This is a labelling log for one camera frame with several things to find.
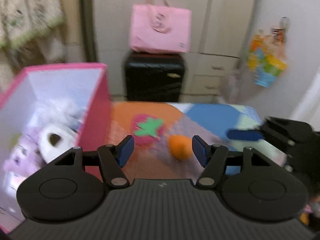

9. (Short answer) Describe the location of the beige wardrobe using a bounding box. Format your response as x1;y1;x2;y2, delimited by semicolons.
93;0;254;97

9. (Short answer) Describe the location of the patchwork table cover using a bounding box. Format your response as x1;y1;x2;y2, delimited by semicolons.
105;101;286;181

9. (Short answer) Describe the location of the pink storage box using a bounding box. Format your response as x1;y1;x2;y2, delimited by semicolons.
1;63;111;232

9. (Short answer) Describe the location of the pink tote bag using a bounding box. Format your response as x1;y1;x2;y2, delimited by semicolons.
129;0;192;54

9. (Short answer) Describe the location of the purple plush toy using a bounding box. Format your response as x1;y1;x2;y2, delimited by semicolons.
2;127;45;177

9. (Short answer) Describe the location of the white door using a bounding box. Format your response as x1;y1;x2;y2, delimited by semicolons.
290;70;320;131

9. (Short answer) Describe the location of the black suitcase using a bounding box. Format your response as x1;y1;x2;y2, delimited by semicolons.
123;51;185;102

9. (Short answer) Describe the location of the orange soft ball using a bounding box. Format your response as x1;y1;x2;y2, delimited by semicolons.
168;134;193;161

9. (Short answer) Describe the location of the colourful hanging gift bag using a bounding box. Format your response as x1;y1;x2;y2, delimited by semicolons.
247;17;290;88

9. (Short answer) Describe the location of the white tissue pack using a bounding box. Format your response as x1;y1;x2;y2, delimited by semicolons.
3;172;26;197

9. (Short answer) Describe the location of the white fluffy plush toy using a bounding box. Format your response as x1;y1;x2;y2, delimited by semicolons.
30;98;85;163

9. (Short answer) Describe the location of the strawberry soft pad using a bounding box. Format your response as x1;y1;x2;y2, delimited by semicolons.
130;114;165;145

